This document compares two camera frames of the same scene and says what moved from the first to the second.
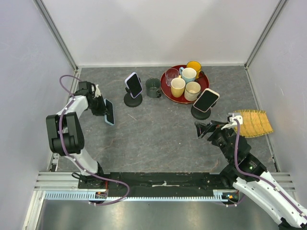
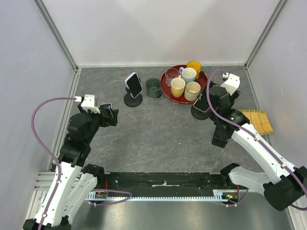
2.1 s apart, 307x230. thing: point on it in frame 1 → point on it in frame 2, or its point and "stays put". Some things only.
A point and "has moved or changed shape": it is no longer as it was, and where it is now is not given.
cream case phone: [206, 100] stays put
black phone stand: [200, 115] stays put
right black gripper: [202, 129] → [233, 96]
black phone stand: [131, 101] stays put
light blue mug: [189, 74] stays put
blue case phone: [109, 118] has moved or changed shape
